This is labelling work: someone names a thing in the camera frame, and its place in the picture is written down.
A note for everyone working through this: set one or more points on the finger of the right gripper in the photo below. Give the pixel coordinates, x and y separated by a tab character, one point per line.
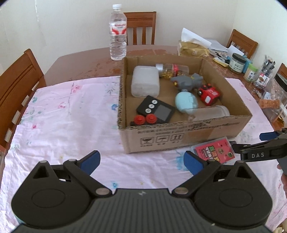
268	136
238	147

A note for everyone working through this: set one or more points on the light blue case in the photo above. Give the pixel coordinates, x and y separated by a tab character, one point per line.
186	102

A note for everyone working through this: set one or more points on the gold tissue pack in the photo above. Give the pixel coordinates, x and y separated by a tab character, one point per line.
192	44

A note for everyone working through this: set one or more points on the green lid small jar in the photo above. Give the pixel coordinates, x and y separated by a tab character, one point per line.
250	72

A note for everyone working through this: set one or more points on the wooden chair right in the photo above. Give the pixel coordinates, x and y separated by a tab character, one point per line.
282	70

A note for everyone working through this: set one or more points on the large clear plastic jar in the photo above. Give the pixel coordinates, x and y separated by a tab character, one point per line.
273	102

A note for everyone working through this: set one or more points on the clear water bottle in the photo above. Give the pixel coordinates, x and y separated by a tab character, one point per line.
117	31

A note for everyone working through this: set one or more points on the cardboard box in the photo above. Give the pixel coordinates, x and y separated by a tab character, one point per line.
180	131

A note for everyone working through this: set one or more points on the red toy truck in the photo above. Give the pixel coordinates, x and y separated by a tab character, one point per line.
208	94

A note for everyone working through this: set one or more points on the grey toy animal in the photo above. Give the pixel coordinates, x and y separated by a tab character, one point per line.
183	82

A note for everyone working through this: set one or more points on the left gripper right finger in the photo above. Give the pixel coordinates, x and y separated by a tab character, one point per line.
223	196

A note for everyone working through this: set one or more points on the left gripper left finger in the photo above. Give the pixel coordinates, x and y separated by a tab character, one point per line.
52	196

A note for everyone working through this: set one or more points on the pink floral tablecloth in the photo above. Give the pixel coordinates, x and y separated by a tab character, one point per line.
68	121

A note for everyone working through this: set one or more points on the wooden chair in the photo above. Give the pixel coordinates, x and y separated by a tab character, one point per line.
282	70
141	20
18	82

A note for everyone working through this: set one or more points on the pen holder with pens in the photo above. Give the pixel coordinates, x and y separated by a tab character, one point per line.
262	76

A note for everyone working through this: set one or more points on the wooden chair left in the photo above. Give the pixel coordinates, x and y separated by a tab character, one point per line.
18	82

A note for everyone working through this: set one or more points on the white plastic bottle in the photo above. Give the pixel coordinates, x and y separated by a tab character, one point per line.
145	82

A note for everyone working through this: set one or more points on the clear small bottle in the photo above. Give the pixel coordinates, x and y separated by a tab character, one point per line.
208	113

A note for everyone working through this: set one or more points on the wooden chair far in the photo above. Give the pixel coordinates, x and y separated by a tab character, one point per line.
141	20

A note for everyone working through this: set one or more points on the capsule bottle silver lid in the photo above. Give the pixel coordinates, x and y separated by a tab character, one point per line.
168	71

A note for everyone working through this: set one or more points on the wooden chair corner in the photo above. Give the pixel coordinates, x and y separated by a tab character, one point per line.
246	45

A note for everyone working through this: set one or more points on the black lid glass jar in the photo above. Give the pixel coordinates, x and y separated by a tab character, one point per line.
237	63

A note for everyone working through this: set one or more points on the red card box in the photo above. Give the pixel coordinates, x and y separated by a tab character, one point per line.
219	149

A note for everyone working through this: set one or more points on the stack of papers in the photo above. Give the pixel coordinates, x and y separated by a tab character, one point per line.
218	50

